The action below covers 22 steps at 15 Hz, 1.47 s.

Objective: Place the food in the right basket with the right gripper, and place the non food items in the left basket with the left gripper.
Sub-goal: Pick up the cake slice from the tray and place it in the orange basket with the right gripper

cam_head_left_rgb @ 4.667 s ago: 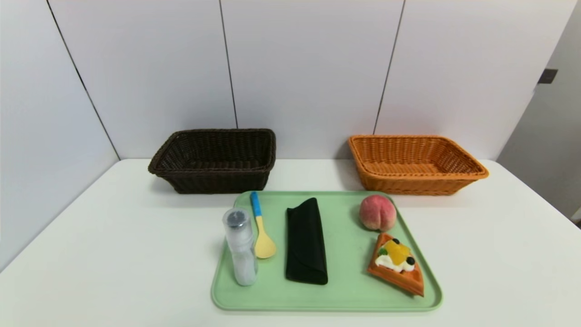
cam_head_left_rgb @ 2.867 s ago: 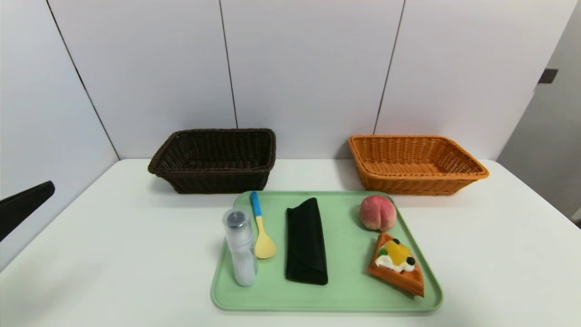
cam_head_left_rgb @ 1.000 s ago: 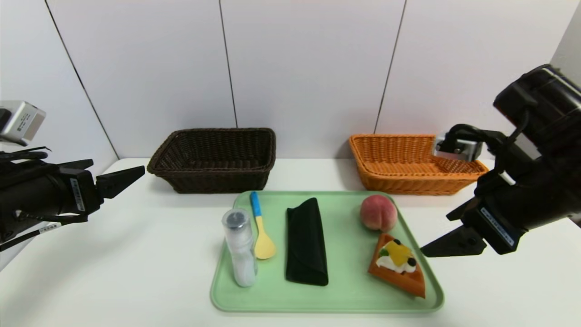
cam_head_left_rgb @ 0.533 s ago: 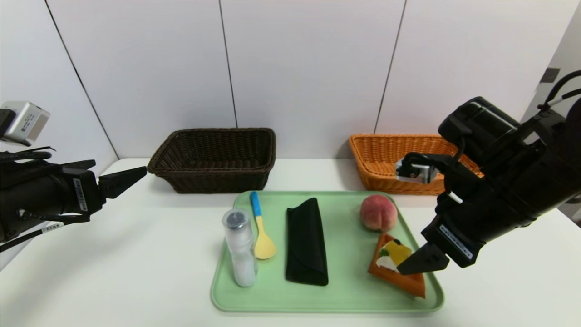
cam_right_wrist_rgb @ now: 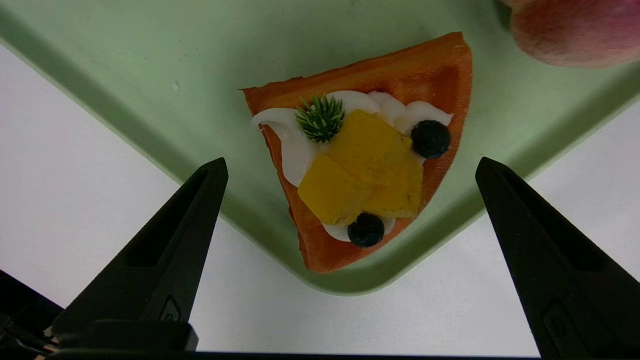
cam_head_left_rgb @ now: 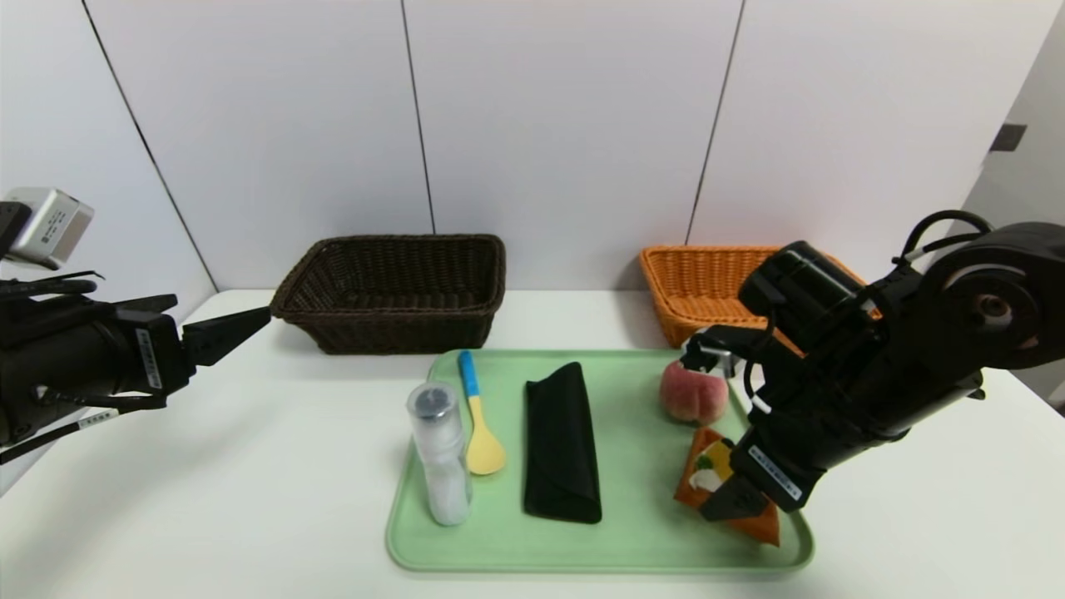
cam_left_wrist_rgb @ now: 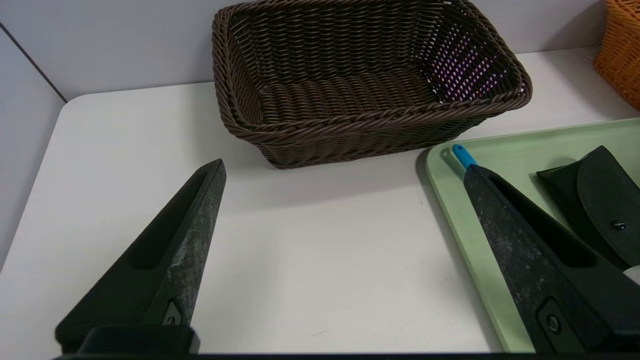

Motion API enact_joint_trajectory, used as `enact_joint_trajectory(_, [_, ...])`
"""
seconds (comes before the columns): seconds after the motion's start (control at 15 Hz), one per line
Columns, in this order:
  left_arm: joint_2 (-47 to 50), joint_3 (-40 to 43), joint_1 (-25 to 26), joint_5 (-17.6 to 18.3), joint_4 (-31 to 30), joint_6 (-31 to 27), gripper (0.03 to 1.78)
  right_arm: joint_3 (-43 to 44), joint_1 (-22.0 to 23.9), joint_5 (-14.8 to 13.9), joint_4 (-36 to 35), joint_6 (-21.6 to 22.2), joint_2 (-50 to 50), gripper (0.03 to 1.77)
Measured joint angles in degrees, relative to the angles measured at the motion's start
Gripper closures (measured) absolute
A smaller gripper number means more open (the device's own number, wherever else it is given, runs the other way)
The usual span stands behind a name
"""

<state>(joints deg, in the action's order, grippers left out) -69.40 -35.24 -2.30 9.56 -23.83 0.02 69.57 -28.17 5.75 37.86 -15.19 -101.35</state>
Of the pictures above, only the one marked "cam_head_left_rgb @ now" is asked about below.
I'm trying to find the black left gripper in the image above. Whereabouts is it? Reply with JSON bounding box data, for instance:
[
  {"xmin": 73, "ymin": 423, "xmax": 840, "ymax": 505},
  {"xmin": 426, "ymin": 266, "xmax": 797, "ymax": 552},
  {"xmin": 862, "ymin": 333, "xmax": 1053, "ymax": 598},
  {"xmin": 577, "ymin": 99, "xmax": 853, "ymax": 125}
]
[{"xmin": 27, "ymin": 293, "xmax": 272, "ymax": 408}]

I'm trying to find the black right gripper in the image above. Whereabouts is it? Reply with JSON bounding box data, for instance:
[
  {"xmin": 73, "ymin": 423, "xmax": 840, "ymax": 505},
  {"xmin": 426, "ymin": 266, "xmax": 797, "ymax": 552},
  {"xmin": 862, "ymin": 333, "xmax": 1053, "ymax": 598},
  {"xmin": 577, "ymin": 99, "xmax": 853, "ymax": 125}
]
[{"xmin": 698, "ymin": 401, "xmax": 864, "ymax": 522}]

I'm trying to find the waffle slice with fruit topping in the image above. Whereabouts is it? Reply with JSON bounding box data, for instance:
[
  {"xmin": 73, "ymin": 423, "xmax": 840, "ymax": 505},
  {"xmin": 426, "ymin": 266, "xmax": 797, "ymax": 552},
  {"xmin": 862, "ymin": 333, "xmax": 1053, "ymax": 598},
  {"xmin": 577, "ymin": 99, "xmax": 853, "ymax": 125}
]
[{"xmin": 672, "ymin": 427, "xmax": 781, "ymax": 547}]

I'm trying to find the pink peach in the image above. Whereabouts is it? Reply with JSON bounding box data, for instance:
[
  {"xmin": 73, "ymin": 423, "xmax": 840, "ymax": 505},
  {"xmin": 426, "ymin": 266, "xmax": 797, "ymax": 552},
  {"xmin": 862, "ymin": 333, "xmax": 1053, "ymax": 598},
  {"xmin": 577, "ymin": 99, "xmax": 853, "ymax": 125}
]
[{"xmin": 660, "ymin": 359, "xmax": 731, "ymax": 426}]

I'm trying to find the yellow spoon with blue handle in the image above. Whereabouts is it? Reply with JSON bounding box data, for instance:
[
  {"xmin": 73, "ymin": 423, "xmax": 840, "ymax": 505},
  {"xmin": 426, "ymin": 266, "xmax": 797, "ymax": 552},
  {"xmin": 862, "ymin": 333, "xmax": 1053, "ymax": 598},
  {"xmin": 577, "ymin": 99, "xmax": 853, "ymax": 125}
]
[{"xmin": 458, "ymin": 350, "xmax": 508, "ymax": 476}]

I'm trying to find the clear bottle with white contents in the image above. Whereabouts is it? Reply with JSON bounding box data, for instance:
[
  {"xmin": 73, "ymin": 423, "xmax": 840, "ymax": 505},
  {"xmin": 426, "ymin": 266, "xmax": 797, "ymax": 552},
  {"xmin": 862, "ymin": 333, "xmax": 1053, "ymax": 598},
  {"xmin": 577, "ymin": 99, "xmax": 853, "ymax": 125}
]
[{"xmin": 407, "ymin": 381, "xmax": 473, "ymax": 527}]

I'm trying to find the dark brown wicker basket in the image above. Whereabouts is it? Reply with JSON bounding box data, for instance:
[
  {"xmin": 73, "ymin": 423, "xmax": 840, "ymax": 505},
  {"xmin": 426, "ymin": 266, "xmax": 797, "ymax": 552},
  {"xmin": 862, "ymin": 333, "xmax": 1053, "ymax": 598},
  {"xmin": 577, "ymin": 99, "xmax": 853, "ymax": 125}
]
[{"xmin": 271, "ymin": 235, "xmax": 507, "ymax": 356}]

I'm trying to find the orange wicker basket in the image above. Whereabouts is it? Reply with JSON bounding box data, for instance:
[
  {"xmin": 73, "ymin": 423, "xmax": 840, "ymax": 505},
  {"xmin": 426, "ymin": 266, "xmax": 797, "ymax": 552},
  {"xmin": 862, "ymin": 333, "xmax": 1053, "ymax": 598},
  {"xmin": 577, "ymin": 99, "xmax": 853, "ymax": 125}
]
[{"xmin": 638, "ymin": 245, "xmax": 883, "ymax": 350}]

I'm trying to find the light green plastic tray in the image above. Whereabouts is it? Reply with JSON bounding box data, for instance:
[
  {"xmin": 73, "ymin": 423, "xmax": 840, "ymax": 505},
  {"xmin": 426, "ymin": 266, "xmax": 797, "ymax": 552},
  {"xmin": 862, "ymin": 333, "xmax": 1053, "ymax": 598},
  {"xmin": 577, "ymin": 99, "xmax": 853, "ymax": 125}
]
[{"xmin": 387, "ymin": 349, "xmax": 815, "ymax": 573}]

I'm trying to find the black folded pouch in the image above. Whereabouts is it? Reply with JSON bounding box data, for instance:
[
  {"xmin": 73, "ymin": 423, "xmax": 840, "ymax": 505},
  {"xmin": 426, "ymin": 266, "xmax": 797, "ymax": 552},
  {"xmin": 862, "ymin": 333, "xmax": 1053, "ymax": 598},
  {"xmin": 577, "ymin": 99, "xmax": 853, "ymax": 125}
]
[{"xmin": 523, "ymin": 361, "xmax": 602, "ymax": 524}]

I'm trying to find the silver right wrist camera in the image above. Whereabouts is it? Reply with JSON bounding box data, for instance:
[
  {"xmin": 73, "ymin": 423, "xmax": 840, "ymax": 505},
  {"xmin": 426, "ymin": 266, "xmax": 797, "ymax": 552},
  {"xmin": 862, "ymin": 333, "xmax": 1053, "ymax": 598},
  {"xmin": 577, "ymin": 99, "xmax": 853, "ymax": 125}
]
[{"xmin": 681, "ymin": 326, "xmax": 741, "ymax": 377}]

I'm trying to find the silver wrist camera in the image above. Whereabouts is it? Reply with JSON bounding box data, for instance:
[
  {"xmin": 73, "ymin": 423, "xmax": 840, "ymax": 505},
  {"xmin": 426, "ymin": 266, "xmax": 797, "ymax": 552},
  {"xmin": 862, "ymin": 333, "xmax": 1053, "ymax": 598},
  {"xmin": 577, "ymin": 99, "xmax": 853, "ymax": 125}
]
[
  {"xmin": 681, "ymin": 326, "xmax": 741, "ymax": 377},
  {"xmin": 4, "ymin": 188, "xmax": 95, "ymax": 270}
]

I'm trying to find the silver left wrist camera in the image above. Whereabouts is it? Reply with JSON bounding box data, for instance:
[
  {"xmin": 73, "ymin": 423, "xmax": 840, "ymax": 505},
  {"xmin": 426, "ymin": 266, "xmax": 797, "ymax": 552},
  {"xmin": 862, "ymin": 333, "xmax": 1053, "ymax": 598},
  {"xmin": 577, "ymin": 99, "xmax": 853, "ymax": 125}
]
[{"xmin": 4, "ymin": 188, "xmax": 95, "ymax": 270}]

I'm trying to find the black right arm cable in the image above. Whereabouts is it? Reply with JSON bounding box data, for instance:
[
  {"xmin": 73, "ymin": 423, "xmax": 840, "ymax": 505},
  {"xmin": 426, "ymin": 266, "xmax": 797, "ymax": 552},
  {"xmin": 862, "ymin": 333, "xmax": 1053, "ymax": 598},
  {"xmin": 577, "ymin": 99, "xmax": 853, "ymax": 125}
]
[{"xmin": 894, "ymin": 210, "xmax": 995, "ymax": 267}]

